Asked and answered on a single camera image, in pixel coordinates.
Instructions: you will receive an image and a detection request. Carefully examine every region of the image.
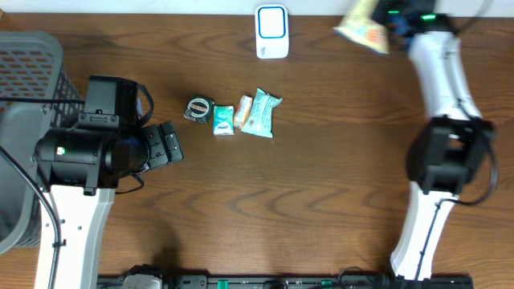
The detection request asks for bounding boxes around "teal snack packet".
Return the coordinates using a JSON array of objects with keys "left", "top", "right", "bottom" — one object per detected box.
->
[{"left": 242, "top": 88, "right": 283, "bottom": 138}]

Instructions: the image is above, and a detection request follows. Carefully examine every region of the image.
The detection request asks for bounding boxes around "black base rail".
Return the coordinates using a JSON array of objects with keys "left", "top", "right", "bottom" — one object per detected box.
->
[{"left": 96, "top": 274, "right": 475, "bottom": 289}]

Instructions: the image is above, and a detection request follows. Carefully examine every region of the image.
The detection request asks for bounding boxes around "white barcode scanner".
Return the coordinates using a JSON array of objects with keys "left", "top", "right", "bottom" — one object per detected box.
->
[{"left": 255, "top": 4, "right": 289, "bottom": 59}]

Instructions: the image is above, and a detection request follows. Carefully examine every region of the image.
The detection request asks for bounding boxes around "yellow snack bag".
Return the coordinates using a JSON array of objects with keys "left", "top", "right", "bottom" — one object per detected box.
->
[{"left": 332, "top": 0, "right": 390, "bottom": 55}]

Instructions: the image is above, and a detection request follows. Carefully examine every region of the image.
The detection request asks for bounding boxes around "round green tape measure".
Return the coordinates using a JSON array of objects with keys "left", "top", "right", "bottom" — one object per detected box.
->
[{"left": 184, "top": 96, "right": 214, "bottom": 124}]

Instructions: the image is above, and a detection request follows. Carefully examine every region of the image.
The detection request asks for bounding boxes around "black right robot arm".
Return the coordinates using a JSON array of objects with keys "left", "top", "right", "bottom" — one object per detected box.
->
[{"left": 372, "top": 1, "right": 499, "bottom": 285}]

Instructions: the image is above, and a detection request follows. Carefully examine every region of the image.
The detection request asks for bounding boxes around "grey plastic basket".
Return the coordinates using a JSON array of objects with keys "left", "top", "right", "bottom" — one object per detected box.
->
[{"left": 1, "top": 31, "right": 83, "bottom": 252}]

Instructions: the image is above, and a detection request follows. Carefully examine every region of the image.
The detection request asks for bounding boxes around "small teal tissue pack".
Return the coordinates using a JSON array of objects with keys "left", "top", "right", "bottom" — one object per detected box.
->
[{"left": 213, "top": 106, "right": 235, "bottom": 136}]

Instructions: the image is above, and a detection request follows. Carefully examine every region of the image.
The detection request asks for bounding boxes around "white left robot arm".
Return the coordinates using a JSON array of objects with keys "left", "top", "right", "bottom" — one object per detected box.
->
[{"left": 35, "top": 75, "right": 184, "bottom": 288}]

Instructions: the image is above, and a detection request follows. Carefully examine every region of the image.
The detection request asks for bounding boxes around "orange snack packet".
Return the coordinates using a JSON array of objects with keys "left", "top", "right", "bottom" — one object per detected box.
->
[{"left": 234, "top": 96, "right": 253, "bottom": 128}]

